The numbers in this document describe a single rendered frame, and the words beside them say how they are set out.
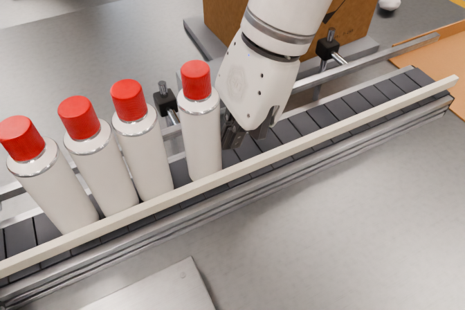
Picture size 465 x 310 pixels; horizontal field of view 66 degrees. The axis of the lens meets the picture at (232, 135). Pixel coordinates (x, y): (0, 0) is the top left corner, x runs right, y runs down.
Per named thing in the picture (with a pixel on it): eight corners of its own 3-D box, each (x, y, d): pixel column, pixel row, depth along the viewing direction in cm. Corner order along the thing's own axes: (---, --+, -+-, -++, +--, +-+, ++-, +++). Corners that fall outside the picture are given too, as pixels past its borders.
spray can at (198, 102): (196, 192, 53) (181, 89, 38) (183, 166, 56) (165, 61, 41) (228, 179, 55) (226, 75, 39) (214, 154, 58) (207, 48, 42)
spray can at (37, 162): (66, 248, 48) (-16, 156, 32) (59, 216, 51) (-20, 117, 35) (104, 232, 49) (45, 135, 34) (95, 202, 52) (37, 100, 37)
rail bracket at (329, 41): (326, 120, 69) (347, 50, 57) (304, 97, 73) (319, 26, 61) (339, 115, 70) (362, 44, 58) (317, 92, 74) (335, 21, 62)
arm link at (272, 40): (232, -6, 41) (224, 19, 43) (272, 35, 36) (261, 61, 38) (288, 1, 46) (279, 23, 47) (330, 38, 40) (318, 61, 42)
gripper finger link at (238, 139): (233, 111, 48) (219, 147, 52) (244, 127, 46) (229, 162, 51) (252, 110, 50) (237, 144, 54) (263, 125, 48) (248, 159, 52)
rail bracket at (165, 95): (179, 180, 61) (165, 112, 48) (165, 149, 65) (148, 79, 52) (197, 173, 62) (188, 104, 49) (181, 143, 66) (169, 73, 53)
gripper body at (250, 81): (228, 10, 43) (204, 86, 50) (272, 58, 37) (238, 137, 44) (277, 14, 47) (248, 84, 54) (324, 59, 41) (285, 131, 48)
